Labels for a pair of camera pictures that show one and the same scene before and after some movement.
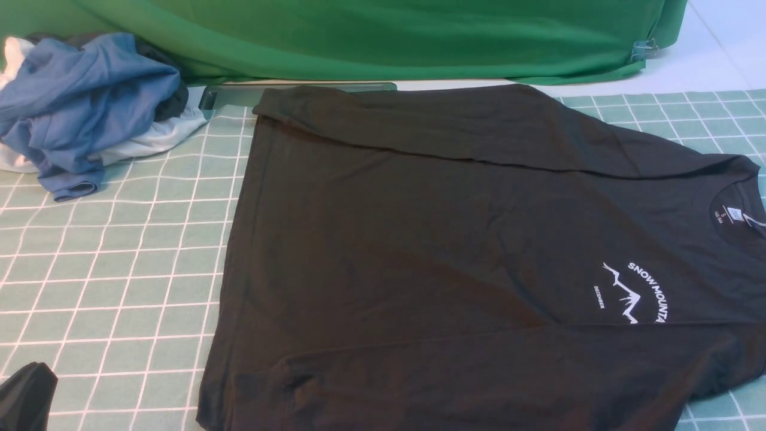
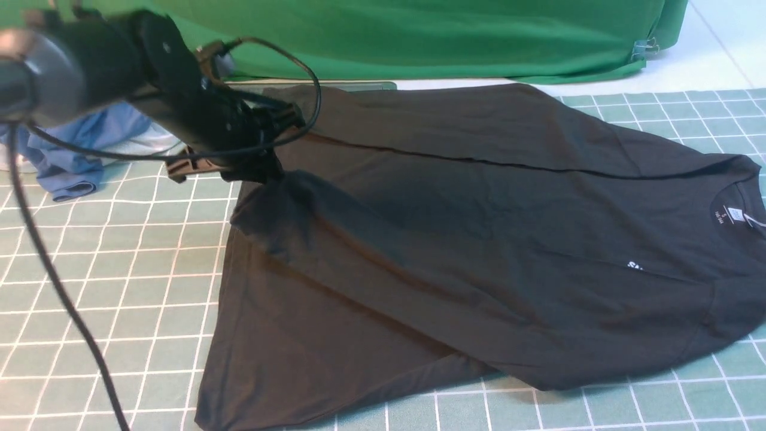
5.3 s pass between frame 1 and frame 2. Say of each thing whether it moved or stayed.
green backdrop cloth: stayed
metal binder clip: stayed
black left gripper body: moved
